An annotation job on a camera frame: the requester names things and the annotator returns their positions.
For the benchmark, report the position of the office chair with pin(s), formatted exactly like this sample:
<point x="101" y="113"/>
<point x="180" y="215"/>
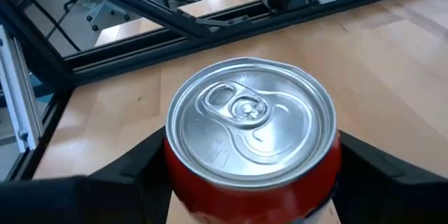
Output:
<point x="101" y="8"/>

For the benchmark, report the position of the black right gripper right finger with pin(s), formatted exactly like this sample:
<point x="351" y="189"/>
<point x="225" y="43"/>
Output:
<point x="385" y="189"/>

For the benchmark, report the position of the red soda can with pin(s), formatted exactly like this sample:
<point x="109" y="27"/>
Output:
<point x="252" y="126"/>

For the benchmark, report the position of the black aluminium table frame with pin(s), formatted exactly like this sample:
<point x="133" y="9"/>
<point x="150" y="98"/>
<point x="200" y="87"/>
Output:
<point x="140" y="52"/>

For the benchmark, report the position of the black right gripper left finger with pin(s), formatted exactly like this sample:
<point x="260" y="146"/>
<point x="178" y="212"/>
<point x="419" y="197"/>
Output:
<point x="147" y="168"/>

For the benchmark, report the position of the white aluminium profile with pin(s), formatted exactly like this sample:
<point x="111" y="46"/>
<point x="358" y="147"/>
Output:
<point x="17" y="94"/>

